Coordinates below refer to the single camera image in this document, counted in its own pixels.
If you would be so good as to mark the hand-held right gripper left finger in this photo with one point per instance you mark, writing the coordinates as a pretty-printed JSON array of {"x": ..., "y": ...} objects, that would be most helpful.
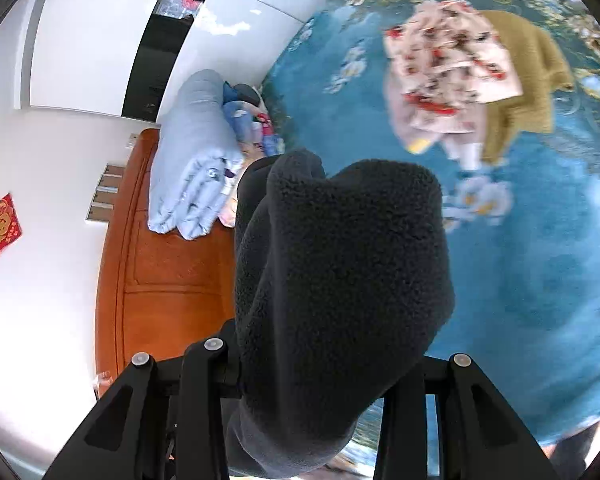
[{"x": 207, "y": 375}]

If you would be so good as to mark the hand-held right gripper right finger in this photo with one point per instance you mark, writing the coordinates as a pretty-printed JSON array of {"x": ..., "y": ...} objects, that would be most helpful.
[{"x": 432, "y": 385}]

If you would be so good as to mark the dark grey fleece garment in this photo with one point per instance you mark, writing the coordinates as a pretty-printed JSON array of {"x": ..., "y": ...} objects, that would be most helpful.
[{"x": 330, "y": 290}]

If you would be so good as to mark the pile of colourful clothes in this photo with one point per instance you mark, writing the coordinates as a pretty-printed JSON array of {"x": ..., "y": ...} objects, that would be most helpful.
[{"x": 252, "y": 120}]

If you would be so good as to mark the wooden headboard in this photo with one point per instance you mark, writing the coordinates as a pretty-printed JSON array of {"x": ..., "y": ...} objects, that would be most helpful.
[{"x": 155, "y": 270}]

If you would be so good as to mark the blue floral bed sheet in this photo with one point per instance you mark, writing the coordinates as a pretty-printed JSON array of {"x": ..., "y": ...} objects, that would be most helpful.
[{"x": 510, "y": 260}]

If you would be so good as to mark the light blue folded quilt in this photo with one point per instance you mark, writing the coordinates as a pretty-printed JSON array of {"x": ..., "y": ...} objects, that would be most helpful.
[{"x": 192, "y": 160}]

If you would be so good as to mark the pink floral printed garment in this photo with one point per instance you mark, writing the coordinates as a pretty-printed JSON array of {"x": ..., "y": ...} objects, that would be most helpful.
[{"x": 445, "y": 75}]

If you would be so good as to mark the mustard knitted sweater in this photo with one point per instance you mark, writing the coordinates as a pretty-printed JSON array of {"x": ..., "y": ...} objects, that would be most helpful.
[{"x": 525, "y": 80}]

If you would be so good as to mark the white wardrobe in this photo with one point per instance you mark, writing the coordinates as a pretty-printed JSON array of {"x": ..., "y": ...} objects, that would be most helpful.
[{"x": 130, "y": 30}]

